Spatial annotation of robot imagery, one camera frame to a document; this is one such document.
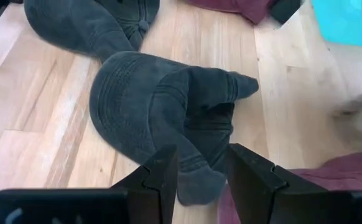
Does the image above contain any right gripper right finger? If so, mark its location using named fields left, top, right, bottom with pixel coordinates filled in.
left=226, top=143, right=353, bottom=224

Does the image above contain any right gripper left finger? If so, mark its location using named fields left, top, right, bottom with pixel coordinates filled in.
left=111, top=144, right=179, bottom=224

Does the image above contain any maroon cap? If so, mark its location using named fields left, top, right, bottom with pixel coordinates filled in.
left=185, top=0, right=278, bottom=25
left=217, top=151, right=362, bottom=224

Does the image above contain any teal plastic bin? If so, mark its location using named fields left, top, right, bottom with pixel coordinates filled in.
left=311, top=0, right=362, bottom=49

